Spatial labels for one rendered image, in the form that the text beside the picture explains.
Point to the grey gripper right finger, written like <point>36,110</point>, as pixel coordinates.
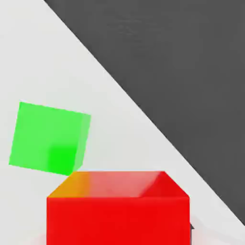
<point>197,236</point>

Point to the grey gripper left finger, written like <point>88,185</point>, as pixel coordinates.
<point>41,240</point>

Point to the small green cube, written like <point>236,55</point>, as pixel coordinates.
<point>44,136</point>

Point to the small red cube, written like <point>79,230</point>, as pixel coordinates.
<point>117,220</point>

